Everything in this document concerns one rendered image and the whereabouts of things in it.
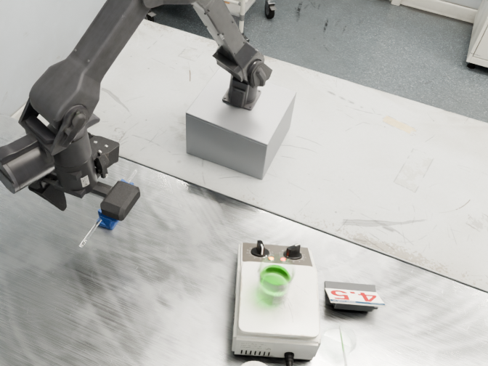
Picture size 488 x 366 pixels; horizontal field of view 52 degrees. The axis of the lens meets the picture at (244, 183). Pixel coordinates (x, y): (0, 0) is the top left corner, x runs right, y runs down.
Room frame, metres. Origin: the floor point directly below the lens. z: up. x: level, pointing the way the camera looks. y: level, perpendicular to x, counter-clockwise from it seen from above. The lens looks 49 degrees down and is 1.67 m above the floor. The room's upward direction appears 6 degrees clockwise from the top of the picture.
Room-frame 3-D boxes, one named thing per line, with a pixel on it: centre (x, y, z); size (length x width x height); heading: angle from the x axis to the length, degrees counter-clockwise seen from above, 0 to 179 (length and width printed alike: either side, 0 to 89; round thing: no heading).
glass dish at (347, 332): (0.35, -0.18, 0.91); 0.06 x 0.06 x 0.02
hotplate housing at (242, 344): (0.40, -0.07, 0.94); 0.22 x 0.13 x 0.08; 2
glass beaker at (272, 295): (0.38, -0.06, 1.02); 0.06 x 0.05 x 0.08; 113
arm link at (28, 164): (0.46, 0.28, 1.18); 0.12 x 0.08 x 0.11; 142
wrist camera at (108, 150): (0.55, 0.24, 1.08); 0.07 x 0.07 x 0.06; 73
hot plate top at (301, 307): (0.38, -0.07, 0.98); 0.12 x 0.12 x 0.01; 2
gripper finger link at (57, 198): (0.52, 0.32, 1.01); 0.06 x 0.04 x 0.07; 164
